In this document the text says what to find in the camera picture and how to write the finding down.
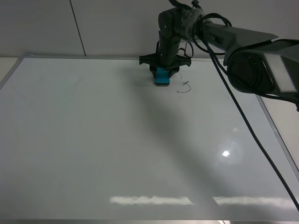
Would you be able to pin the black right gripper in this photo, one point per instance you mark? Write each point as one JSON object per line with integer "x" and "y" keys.
{"x": 166, "y": 56}

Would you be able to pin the teal whiteboard eraser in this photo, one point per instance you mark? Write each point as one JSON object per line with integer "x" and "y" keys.
{"x": 162, "y": 77}

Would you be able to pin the white whiteboard with aluminium frame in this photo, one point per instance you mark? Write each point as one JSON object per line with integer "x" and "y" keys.
{"x": 96, "y": 139}

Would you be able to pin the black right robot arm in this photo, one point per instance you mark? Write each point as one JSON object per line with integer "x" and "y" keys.
{"x": 254, "y": 62}

